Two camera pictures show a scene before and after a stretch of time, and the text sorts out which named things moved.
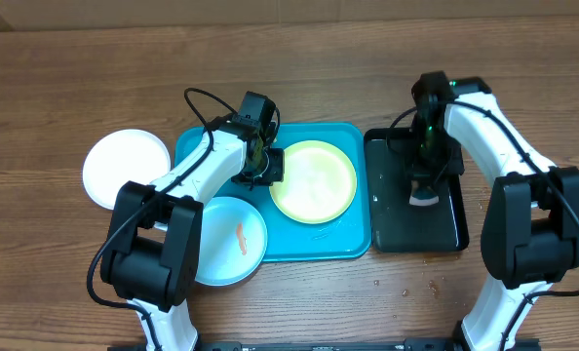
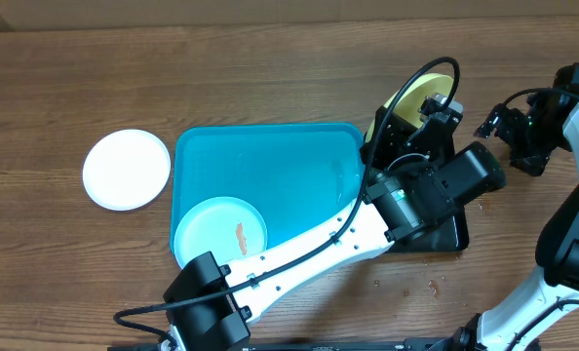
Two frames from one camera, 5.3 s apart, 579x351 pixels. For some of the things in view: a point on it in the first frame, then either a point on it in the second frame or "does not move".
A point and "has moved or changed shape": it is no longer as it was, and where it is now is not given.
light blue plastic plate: [233, 241] does not move
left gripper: [277, 174] to [390, 137]
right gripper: [418, 172] to [534, 164]
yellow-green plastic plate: [319, 182] has moved or changed shape
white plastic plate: [119, 157] does not move
